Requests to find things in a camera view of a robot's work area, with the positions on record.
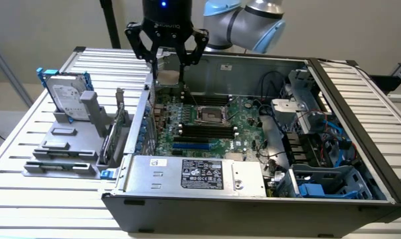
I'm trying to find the open black PC case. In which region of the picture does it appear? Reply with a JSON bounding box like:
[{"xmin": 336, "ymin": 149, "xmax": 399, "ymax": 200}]
[{"xmin": 100, "ymin": 48, "xmax": 401, "ymax": 234}]

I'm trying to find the silver power supply unit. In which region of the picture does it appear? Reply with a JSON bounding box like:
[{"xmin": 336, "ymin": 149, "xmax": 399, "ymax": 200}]
[{"xmin": 115, "ymin": 155, "xmax": 267, "ymax": 198}]

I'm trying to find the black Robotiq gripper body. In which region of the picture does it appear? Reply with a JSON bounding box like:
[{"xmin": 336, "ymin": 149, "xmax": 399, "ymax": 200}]
[{"xmin": 141, "ymin": 0, "xmax": 196, "ymax": 49}]

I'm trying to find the square CPU chip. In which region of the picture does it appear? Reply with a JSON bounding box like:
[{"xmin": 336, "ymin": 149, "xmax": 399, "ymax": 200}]
[{"xmin": 153, "ymin": 70, "xmax": 183, "ymax": 88}]

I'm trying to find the grey disk bay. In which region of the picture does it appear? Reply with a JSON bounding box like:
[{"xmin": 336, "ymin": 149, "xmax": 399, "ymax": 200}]
[{"xmin": 287, "ymin": 163, "xmax": 376, "ymax": 201}]

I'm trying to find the hard disk in blue frame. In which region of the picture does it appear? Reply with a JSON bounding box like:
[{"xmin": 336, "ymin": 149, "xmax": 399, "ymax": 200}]
[{"xmin": 36, "ymin": 67, "xmax": 95, "ymax": 123}]

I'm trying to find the black RAM slot bank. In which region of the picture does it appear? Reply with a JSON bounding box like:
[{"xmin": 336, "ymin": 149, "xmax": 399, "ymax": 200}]
[
  {"xmin": 183, "ymin": 94, "xmax": 229, "ymax": 106},
  {"xmin": 180, "ymin": 123, "xmax": 236, "ymax": 138}
]

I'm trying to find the blue expansion slot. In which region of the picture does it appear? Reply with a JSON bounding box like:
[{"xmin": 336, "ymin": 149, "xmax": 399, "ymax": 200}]
[{"xmin": 172, "ymin": 142, "xmax": 212, "ymax": 150}]

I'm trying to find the metal drive cage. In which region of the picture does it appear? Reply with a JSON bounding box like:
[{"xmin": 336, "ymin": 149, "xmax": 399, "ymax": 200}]
[{"xmin": 269, "ymin": 69, "xmax": 335, "ymax": 133}]

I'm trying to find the black wire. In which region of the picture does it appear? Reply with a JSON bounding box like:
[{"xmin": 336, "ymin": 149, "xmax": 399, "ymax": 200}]
[{"xmin": 259, "ymin": 70, "xmax": 285, "ymax": 101}]

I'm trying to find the black fan shroud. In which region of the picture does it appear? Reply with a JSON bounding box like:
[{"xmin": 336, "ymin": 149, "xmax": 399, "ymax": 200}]
[{"xmin": 281, "ymin": 130, "xmax": 325, "ymax": 165}]

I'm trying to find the green motherboard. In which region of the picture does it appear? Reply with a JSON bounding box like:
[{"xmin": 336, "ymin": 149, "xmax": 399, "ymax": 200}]
[{"xmin": 153, "ymin": 93, "xmax": 272, "ymax": 164}]

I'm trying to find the silver chipset heatsink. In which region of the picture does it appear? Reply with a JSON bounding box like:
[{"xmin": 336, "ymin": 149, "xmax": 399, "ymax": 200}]
[{"xmin": 224, "ymin": 152, "xmax": 247, "ymax": 162}]

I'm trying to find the black pole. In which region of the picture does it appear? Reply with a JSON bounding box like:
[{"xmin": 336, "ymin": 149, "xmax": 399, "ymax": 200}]
[{"xmin": 100, "ymin": 0, "xmax": 123, "ymax": 49}]

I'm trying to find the green RAM stick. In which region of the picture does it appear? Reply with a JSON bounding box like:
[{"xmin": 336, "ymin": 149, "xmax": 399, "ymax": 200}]
[{"xmin": 34, "ymin": 147, "xmax": 96, "ymax": 154}]

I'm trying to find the graphics card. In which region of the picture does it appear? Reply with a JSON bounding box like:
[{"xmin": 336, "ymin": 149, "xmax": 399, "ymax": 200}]
[{"xmin": 100, "ymin": 87, "xmax": 128, "ymax": 165}]

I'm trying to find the grey parts rack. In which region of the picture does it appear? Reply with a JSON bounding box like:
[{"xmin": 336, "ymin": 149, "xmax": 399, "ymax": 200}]
[{"xmin": 22, "ymin": 90, "xmax": 136, "ymax": 179}]

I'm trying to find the black bracket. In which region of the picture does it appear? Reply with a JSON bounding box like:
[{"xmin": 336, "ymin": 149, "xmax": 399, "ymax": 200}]
[{"xmin": 369, "ymin": 74, "xmax": 401, "ymax": 92}]

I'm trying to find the black expansion slot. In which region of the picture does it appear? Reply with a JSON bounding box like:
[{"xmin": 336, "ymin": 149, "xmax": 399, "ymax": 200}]
[{"xmin": 172, "ymin": 136, "xmax": 221, "ymax": 144}]

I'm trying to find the CPU socket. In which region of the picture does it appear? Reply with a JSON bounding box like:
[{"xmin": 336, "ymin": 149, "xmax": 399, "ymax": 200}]
[{"xmin": 195, "ymin": 105, "xmax": 231, "ymax": 125}]

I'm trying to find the blue wire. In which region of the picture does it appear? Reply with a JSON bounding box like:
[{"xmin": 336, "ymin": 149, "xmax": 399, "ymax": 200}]
[{"xmin": 323, "ymin": 119, "xmax": 359, "ymax": 165}]

